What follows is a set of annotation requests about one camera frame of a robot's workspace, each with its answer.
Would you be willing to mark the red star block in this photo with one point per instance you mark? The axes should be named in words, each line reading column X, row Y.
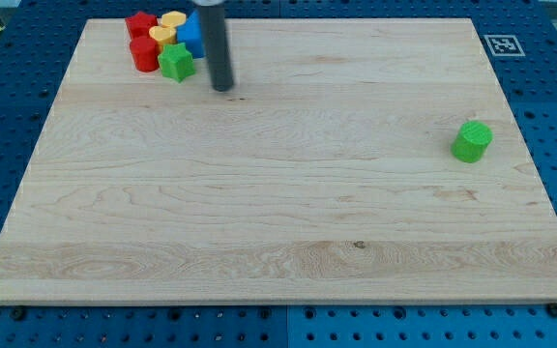
column 139, row 24

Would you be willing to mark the light wooden board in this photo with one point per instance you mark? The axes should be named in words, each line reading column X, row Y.
column 324, row 177

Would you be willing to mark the yellow round block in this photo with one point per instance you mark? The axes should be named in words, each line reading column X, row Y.
column 173, row 19

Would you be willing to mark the blue triangular block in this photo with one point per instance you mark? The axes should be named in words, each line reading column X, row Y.
column 190, row 35

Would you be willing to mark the yellow heart block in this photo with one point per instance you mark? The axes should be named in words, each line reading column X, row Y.
column 163, row 36

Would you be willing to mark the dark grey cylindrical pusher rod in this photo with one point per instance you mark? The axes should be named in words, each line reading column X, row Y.
column 213, row 29

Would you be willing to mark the green star block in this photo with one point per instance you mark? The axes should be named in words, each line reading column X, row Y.
column 176, row 62

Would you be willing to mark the green cylinder block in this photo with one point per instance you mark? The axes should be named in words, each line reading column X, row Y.
column 472, row 140

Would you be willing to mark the red cylinder block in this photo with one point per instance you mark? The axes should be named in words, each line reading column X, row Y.
column 144, row 54

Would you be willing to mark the white fiducial marker tag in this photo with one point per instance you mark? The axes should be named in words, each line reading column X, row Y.
column 502, row 45

